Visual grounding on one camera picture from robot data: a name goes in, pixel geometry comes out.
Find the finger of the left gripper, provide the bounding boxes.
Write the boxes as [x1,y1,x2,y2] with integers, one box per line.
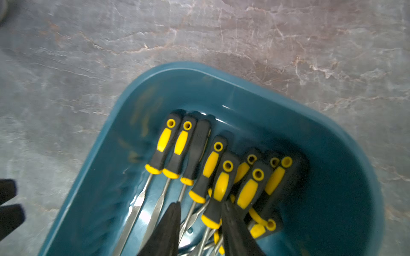
[1,179,26,240]

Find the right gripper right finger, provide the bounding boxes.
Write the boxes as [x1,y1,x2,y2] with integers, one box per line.
[222,201,265,256]

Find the file tool in box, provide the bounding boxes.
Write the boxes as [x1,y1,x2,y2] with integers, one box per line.
[197,151,240,256]
[112,112,182,256]
[141,115,197,247]
[227,160,272,220]
[178,134,228,243]
[178,118,211,203]

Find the file tool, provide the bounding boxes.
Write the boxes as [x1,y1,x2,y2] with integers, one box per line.
[178,134,228,243]
[227,160,272,220]
[112,112,182,256]
[178,118,211,203]
[141,115,197,247]
[250,210,284,240]
[197,151,240,256]
[207,148,263,205]
[249,151,309,226]

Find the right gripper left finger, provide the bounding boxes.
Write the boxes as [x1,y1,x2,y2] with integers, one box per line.
[137,202,181,256]

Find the teal storage box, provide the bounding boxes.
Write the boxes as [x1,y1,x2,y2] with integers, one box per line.
[40,62,383,256]

